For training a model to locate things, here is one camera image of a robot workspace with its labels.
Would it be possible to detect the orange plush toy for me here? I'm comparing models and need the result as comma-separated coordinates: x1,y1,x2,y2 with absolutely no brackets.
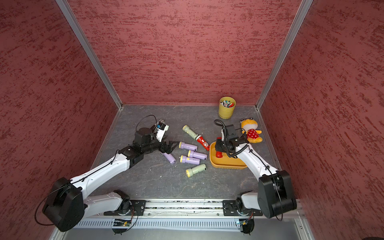
240,118,263,144

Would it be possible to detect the yellow-green pen cup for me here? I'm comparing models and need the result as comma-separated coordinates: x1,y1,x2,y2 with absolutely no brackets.
219,97,237,120

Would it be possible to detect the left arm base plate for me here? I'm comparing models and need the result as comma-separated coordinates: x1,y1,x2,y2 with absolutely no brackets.
103,200,147,216

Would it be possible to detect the green flashlight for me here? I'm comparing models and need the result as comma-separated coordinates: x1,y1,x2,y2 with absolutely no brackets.
183,125,199,140
186,164,207,178

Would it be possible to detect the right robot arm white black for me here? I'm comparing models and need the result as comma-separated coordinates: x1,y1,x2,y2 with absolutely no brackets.
214,139,298,219

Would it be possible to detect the purple flashlight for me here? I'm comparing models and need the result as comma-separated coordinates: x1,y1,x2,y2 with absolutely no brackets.
188,150,208,161
179,142,198,152
163,153,176,164
180,155,200,165

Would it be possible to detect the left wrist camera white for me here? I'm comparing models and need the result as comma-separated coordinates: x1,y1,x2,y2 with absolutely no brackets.
156,123,169,142

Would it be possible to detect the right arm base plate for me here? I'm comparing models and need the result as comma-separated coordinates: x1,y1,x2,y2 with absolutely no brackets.
223,199,263,217

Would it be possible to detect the yellow plastic storage tray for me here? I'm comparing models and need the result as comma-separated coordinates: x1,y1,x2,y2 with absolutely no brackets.
210,142,247,170

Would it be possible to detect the purple flashlight top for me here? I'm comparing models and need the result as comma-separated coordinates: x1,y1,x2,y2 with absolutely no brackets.
179,142,198,152

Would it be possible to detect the grey white stapler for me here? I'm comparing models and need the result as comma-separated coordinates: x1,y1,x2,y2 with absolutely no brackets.
157,119,165,125

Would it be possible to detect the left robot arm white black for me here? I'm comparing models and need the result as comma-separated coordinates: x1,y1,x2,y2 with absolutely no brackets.
42,123,177,232

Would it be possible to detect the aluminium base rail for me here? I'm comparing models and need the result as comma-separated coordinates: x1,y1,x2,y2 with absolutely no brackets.
50,197,316,240

